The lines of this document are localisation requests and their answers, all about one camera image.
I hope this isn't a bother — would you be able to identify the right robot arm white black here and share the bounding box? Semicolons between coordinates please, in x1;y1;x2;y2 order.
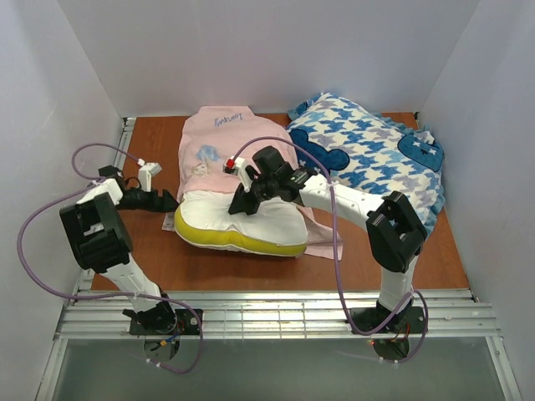
223;146;427;336

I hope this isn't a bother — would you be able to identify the pink pillowcase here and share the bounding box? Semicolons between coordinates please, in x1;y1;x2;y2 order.
160;104;344;261

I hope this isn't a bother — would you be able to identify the aluminium left side rail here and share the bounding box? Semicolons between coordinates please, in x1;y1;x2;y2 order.
74;117;136;294

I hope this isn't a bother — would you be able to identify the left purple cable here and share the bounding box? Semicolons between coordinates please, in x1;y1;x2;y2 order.
16;142;205;375

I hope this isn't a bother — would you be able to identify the aluminium rail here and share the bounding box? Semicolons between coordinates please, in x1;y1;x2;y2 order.
56;289;501;340
74;117;136;294

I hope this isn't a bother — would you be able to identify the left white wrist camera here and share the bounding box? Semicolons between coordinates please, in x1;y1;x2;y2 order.
137;159;162;192

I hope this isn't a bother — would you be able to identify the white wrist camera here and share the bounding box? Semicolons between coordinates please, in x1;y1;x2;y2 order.
223;156;258;193
137;159;162;192

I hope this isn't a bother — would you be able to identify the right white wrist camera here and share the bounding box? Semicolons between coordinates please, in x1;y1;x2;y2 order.
223;156;258;193

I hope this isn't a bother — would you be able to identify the blue white houndstooth pillow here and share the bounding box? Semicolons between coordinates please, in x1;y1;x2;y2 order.
288;93;445;232

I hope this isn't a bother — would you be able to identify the aluminium front rail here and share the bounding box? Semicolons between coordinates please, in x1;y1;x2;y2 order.
56;289;501;340

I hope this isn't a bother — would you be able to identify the white pillow yellow edge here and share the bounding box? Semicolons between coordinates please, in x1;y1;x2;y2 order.
174;190;308;257

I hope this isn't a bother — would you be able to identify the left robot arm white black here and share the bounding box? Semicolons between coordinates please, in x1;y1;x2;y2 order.
59;165;178;333

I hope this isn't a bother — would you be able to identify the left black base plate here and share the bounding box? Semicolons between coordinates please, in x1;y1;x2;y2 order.
128;308;204;336

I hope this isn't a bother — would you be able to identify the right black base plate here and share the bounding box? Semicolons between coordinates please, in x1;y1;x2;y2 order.
349;307;425;334

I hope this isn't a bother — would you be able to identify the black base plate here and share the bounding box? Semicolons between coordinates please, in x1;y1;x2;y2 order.
349;307;425;334
128;308;204;336

